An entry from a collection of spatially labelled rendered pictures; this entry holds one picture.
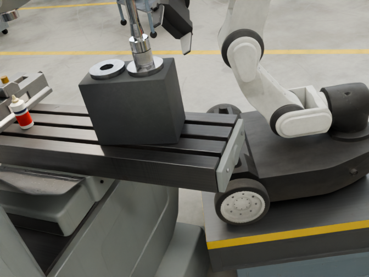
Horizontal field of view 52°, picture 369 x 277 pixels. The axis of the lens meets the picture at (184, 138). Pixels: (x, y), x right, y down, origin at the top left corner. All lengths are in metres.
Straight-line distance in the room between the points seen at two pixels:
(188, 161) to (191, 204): 1.25
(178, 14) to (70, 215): 0.60
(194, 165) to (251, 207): 0.58
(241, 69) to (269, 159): 0.39
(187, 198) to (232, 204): 0.80
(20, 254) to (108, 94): 0.40
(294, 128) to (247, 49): 0.37
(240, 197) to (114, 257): 0.48
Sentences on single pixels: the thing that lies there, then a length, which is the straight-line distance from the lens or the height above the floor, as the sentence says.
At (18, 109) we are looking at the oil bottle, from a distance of 1.23.
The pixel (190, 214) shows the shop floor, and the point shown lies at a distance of 2.10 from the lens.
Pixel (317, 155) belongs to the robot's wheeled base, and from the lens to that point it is 1.51.
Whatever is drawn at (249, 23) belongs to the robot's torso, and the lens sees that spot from 1.29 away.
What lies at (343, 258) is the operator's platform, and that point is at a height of 0.19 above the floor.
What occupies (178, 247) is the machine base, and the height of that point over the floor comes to 0.20.
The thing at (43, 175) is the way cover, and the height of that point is 0.88.
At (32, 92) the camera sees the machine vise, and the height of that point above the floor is 0.99.
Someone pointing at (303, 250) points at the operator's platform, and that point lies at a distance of 1.59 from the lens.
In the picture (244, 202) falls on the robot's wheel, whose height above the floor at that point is 0.50.
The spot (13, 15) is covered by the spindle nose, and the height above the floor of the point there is 1.29.
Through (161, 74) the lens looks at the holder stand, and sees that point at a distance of 0.90.
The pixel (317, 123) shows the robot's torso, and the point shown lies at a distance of 1.48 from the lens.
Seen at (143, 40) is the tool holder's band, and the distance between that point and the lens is 0.90.
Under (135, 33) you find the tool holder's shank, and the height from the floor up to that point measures 1.23.
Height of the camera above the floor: 1.52
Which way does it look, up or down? 35 degrees down
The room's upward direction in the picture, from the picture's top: 11 degrees counter-clockwise
